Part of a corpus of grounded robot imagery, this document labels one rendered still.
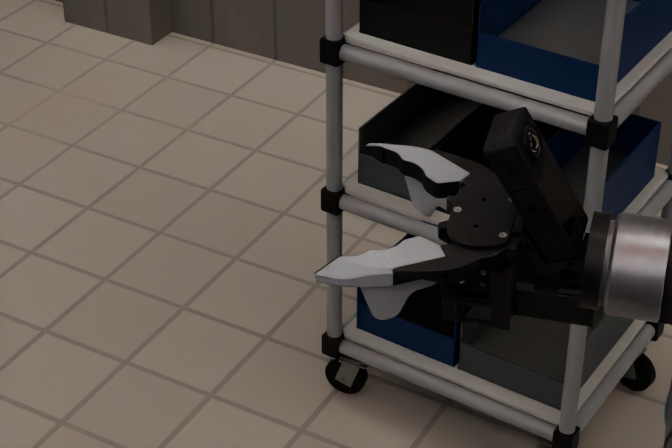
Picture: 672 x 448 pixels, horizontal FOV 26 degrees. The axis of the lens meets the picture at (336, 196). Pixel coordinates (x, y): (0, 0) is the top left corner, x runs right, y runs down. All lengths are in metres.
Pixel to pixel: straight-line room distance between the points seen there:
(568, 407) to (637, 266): 1.45
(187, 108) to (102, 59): 0.36
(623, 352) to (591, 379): 0.11
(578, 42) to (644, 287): 1.30
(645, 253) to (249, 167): 2.48
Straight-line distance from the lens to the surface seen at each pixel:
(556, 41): 2.31
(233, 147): 3.54
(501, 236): 1.05
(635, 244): 1.04
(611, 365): 2.67
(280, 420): 2.75
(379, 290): 1.05
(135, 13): 4.02
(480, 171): 1.11
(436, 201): 1.13
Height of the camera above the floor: 1.84
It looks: 33 degrees down
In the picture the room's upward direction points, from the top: straight up
